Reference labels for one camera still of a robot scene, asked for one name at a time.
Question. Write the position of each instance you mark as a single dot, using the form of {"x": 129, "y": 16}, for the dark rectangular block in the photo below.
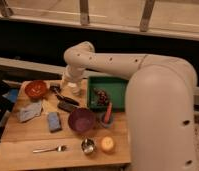
{"x": 66, "y": 106}

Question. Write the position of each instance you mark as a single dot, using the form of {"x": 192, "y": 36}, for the orange round fruit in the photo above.
{"x": 107, "y": 144}

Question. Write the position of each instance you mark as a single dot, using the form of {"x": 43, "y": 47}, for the green plastic tray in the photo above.
{"x": 114, "y": 87}

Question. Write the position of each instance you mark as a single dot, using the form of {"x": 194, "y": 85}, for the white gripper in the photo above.
{"x": 71, "y": 75}

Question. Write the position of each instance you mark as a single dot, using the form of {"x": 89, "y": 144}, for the small metal cup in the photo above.
{"x": 88, "y": 146}

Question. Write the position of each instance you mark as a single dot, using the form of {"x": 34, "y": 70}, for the black brush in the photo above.
{"x": 55, "y": 87}

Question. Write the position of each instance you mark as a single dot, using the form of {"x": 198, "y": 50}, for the small cup holding carrot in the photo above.
{"x": 104, "y": 123}

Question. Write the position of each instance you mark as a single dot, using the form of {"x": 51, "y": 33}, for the orange carrot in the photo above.
{"x": 108, "y": 113}

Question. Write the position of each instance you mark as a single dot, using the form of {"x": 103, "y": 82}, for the grey crumpled cloth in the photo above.
{"x": 30, "y": 111}

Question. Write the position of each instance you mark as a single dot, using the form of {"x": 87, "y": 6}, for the dark grapes bunch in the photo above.
{"x": 103, "y": 98}

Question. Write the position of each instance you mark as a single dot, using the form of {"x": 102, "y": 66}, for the purple bowl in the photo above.
{"x": 81, "y": 120}

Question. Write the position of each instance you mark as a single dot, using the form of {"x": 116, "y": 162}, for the metal spoon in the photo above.
{"x": 57, "y": 149}

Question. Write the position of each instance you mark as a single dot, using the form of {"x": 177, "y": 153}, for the blue sponge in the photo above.
{"x": 54, "y": 122}

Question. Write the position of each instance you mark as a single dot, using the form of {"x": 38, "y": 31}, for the red-orange bowl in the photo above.
{"x": 36, "y": 89}

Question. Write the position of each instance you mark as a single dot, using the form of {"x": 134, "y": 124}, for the yellow sponge piece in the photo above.
{"x": 48, "y": 107}

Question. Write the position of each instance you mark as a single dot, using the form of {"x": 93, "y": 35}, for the white cylindrical cup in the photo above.
{"x": 75, "y": 88}

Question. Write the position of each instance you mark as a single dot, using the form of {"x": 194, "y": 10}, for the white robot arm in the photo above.
{"x": 159, "y": 104}

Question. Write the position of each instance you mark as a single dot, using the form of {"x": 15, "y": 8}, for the blue object beside table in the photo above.
{"x": 12, "y": 95}

